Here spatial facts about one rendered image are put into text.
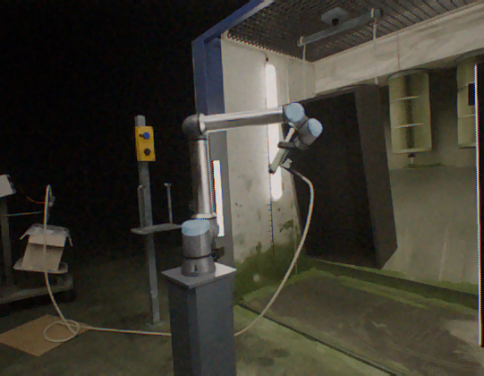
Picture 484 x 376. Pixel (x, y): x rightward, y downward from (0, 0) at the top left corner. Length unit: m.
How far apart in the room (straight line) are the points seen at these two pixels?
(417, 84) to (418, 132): 0.42
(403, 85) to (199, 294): 2.51
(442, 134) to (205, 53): 2.28
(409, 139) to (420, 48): 0.75
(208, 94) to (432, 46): 1.87
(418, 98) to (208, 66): 1.84
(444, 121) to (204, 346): 2.83
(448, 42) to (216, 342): 2.75
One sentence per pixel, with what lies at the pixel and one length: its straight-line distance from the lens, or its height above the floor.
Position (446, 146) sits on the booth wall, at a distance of 3.47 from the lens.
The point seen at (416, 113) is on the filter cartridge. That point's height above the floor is 1.60.
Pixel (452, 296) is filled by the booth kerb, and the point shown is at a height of 0.11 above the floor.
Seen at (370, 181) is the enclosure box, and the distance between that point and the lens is 2.14.
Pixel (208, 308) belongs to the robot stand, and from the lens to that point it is 1.71.
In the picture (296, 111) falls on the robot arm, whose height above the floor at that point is 1.45.
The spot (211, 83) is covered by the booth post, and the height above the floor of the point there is 1.90.
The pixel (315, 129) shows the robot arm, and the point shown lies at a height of 1.37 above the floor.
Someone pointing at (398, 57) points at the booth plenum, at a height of 2.09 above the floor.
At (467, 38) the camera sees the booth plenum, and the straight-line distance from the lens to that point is 3.11.
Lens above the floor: 1.17
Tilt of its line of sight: 3 degrees down
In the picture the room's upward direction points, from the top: 3 degrees counter-clockwise
